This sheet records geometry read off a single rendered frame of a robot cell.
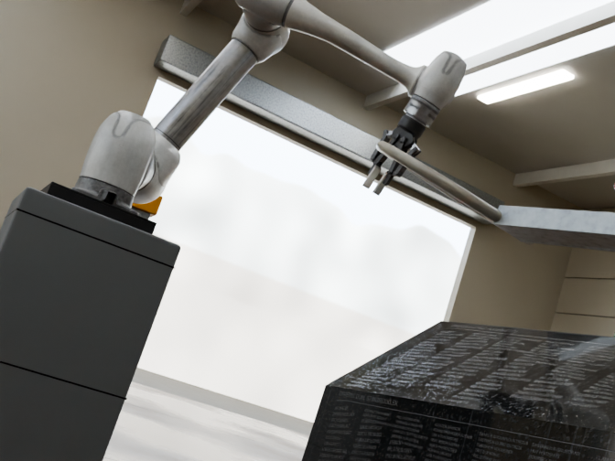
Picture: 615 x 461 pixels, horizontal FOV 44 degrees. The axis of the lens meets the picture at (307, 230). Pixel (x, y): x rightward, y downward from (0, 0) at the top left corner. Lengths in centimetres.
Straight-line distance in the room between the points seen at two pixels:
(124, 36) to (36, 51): 90
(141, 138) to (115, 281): 41
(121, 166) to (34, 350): 52
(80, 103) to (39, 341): 638
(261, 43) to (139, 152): 54
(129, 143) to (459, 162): 810
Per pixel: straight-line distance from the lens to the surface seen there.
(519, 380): 141
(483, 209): 186
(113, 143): 208
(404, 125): 218
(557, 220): 179
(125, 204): 208
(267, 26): 232
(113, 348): 194
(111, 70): 831
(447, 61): 219
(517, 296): 1045
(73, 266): 191
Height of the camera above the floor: 58
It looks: 11 degrees up
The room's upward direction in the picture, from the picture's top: 19 degrees clockwise
